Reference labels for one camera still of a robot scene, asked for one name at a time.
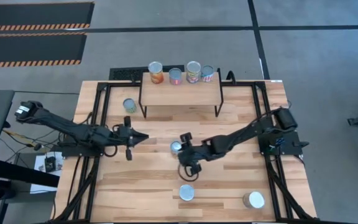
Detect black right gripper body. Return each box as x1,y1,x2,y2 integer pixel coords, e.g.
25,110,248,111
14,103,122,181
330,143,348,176
178,132,203,175

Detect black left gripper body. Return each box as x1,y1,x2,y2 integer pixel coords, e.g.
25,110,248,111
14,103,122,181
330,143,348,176
112,116,134,161

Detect small white red label can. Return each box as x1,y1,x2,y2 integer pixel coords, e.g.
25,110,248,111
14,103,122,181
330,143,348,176
170,141,183,156

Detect green peas label can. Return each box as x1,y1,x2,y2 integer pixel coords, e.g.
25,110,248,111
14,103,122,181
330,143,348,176
122,98,137,114

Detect large corn label can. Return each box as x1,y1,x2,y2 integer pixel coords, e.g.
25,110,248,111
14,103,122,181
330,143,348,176
178,184,196,202

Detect orange and red can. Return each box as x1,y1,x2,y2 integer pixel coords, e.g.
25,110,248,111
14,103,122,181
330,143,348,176
147,61,165,85

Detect small red blue label can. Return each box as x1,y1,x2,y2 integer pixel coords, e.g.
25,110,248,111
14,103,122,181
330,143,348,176
168,67,183,86

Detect blue peaches label can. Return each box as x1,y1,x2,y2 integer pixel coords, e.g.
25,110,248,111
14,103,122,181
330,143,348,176
186,60,202,84

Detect red and white label can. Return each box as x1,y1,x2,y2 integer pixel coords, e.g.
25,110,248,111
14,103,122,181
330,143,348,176
200,65,215,83

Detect teal and pink can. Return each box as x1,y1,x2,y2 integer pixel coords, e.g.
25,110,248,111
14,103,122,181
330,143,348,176
242,191,265,210

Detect black-framed wooden shelf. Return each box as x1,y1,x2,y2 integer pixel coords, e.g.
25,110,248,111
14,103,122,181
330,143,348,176
138,67,224,119

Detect black perforated floor mat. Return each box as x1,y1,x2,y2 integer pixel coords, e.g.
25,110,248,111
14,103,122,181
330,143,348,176
109,64,186,82

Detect small black device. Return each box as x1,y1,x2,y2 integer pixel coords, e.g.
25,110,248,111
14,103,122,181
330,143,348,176
44,156,57,172

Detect white paper sheet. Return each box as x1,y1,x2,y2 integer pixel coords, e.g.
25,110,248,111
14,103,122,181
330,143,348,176
29,151,64,194

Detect black desk base beam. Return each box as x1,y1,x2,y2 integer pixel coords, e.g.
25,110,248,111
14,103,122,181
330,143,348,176
0,157,61,189

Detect black hazard-striped floor mat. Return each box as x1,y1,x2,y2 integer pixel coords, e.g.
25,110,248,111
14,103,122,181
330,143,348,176
0,1,95,32
0,32,88,68

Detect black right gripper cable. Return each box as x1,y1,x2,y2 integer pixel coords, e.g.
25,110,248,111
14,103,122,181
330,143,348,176
178,164,199,182

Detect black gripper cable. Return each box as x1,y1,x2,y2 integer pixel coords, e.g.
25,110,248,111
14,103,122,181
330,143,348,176
178,164,199,182
103,143,118,157

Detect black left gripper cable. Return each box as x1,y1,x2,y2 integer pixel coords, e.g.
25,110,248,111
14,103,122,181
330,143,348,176
103,143,118,157

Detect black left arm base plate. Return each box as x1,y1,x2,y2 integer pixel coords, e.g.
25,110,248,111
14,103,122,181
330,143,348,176
57,141,106,157

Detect black aluminium table frame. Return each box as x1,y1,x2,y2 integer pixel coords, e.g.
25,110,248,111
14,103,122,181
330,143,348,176
50,80,318,223

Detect black cable loop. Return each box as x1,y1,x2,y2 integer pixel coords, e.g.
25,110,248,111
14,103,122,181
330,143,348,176
226,70,237,85

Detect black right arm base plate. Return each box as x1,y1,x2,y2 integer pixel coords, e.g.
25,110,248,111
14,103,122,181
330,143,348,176
257,130,310,156

